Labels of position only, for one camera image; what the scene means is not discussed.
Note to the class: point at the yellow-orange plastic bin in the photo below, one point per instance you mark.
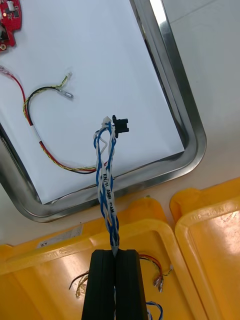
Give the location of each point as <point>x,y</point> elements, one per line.
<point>50,275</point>
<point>215,250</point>

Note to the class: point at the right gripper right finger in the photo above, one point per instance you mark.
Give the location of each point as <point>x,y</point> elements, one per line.
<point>130,287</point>

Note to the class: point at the round red circuit board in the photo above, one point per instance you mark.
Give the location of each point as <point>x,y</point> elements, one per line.
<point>12,10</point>

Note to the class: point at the steel tray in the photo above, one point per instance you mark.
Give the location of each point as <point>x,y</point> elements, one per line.
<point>175,75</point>

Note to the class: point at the white paper sheet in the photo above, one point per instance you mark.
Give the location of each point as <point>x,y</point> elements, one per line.
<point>100,50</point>

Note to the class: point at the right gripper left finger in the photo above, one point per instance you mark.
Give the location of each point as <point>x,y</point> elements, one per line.
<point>100,287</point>

